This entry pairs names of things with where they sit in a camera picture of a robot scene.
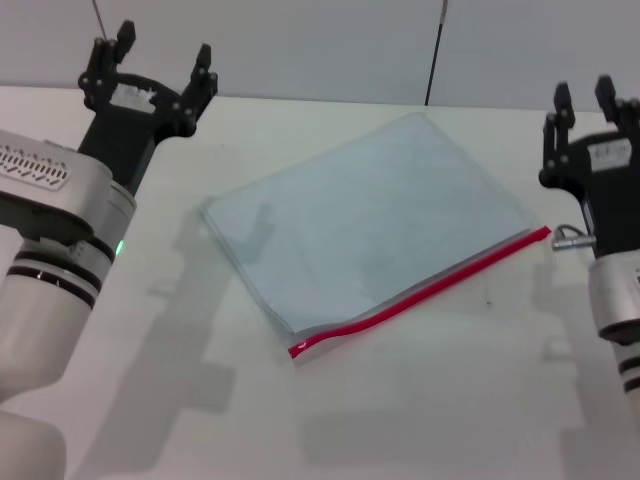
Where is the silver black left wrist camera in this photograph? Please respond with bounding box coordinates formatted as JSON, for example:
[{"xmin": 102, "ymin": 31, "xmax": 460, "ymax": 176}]
[{"xmin": 0, "ymin": 128, "xmax": 114, "ymax": 246}]

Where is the clear document bag red zipper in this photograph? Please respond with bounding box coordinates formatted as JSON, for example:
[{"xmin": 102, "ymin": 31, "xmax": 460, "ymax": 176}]
[{"xmin": 199, "ymin": 112, "xmax": 553, "ymax": 361}]

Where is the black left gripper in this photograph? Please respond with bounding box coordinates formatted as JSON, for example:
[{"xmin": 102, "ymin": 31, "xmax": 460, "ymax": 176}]
[{"xmin": 78, "ymin": 19, "xmax": 220, "ymax": 199}]

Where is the silver right arm cable connector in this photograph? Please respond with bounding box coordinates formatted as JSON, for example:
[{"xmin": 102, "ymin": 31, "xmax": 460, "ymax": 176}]
[{"xmin": 551, "ymin": 224, "xmax": 596, "ymax": 251}]

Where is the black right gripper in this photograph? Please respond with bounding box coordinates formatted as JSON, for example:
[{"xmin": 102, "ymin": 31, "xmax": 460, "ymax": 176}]
[{"xmin": 538, "ymin": 74, "xmax": 640, "ymax": 260}]

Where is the thin black background pole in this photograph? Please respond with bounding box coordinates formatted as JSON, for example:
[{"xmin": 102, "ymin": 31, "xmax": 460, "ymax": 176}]
[{"xmin": 424, "ymin": 0, "xmax": 450, "ymax": 106}]

